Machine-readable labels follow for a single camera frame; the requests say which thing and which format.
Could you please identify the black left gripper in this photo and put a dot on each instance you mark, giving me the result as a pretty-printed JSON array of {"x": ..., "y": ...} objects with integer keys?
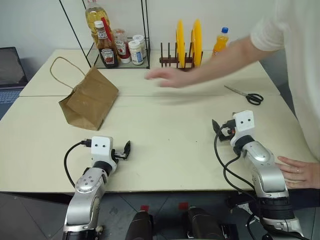
[{"x": 117, "y": 154}]

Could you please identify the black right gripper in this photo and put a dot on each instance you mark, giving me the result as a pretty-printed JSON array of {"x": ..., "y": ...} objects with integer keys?
[{"x": 228, "y": 132}]

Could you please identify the brown paper bag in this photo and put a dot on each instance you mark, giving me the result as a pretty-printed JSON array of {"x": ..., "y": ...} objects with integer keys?
[{"x": 92, "y": 100}]

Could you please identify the person's bare right forearm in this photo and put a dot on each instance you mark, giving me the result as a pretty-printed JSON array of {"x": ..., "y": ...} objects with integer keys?
[{"x": 225, "y": 65}]

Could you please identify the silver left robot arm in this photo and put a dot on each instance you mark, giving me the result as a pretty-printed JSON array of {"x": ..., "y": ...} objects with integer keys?
[{"x": 86, "y": 185}]

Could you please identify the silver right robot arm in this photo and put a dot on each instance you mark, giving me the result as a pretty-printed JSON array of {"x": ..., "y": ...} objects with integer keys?
[{"x": 267, "y": 175}]

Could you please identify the person's right hand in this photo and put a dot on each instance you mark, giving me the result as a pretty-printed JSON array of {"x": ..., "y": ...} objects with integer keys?
[{"x": 172, "y": 77}]

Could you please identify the person's left hand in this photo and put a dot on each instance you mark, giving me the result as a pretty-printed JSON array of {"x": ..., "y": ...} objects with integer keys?
[{"x": 302, "y": 175}]

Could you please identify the red tape piece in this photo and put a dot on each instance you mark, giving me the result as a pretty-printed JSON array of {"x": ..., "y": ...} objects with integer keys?
[
  {"x": 144, "y": 208},
  {"x": 183, "y": 206}
]

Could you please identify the dark rounded shape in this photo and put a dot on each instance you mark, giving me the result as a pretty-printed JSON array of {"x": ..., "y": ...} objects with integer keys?
[
  {"x": 200, "y": 225},
  {"x": 140, "y": 227}
]

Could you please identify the dark wooden plate rack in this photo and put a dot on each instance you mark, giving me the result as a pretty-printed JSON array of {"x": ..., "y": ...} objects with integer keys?
[{"x": 168, "y": 60}]

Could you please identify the orange soda bottle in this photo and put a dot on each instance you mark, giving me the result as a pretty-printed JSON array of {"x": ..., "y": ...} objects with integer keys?
[{"x": 221, "y": 42}]

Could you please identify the white mayonnaise jar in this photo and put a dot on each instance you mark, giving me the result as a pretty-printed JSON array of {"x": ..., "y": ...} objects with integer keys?
[
  {"x": 140, "y": 40},
  {"x": 136, "y": 53}
]

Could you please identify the dark glass ketchup bottle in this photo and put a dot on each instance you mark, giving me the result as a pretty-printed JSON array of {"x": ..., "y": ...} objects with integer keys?
[{"x": 107, "y": 55}]

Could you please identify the red squeeze ketchup bottle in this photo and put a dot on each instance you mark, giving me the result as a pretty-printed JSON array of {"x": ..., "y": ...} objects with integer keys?
[{"x": 121, "y": 47}]

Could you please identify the person in white shirt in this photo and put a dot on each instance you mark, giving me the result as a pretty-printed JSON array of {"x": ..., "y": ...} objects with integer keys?
[{"x": 300, "y": 62}]

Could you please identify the cooking oil bottle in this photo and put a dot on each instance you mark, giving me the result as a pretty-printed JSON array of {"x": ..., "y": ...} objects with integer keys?
[{"x": 93, "y": 17}]

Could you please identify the grey laptop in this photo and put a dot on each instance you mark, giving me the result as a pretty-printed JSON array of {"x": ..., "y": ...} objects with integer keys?
[{"x": 11, "y": 67}]

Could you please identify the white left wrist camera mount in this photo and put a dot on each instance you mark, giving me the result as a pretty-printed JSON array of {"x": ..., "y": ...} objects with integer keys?
[{"x": 100, "y": 147}]

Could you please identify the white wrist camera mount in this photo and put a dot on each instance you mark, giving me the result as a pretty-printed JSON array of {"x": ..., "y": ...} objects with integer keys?
[
  {"x": 100, "y": 147},
  {"x": 245, "y": 122}
]

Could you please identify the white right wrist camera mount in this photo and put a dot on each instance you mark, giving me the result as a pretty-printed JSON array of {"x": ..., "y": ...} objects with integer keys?
[{"x": 245, "y": 122}]

